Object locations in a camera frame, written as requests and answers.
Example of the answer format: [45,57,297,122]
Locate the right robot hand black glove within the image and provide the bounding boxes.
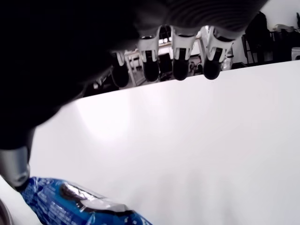
[0,0,270,188]

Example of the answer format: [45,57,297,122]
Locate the blue Oreo cookie packet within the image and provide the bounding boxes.
[20,176,156,225]

